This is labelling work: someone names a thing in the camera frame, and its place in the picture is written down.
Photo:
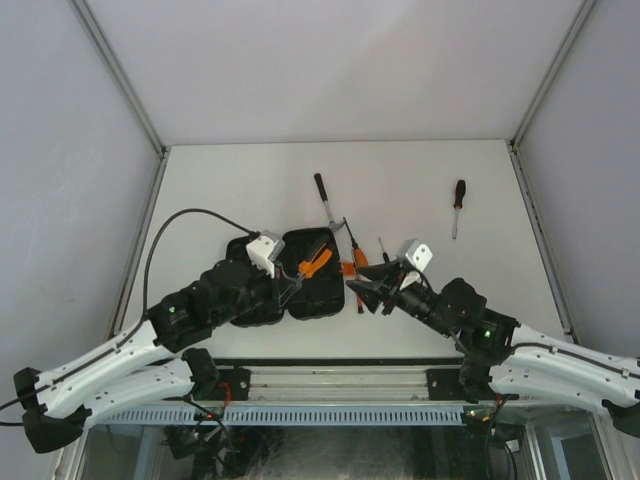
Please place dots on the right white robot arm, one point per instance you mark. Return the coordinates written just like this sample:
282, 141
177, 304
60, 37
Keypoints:
502, 355

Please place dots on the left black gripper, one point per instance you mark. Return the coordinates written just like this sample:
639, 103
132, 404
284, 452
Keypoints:
275, 299

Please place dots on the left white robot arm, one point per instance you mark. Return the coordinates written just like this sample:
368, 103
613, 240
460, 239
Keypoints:
157, 358

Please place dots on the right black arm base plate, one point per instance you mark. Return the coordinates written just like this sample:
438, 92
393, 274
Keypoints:
443, 385

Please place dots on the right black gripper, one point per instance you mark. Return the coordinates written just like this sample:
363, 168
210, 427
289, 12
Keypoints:
372, 293

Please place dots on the orange handled needle-nose pliers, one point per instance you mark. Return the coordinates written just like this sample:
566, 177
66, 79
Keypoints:
315, 261

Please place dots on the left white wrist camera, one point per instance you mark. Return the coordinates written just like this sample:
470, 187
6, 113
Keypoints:
264, 250

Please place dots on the aluminium front frame rail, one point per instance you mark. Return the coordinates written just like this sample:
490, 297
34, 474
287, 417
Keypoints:
340, 382

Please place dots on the small orange black precision screwdriver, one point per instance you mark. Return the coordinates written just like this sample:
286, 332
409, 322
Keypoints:
384, 252

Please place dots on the blue slotted cable duct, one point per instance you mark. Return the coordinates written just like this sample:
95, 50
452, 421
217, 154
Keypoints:
270, 416

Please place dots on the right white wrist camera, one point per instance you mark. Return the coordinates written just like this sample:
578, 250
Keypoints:
416, 253

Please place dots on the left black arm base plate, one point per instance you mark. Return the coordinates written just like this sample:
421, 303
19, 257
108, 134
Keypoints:
233, 385

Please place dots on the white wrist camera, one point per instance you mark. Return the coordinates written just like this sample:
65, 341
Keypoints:
264, 250
416, 253

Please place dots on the orange grip bit screwdriver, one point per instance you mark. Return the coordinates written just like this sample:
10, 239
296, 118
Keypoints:
360, 259

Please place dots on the black orange handled screwdriver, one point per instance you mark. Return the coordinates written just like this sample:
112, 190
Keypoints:
459, 194

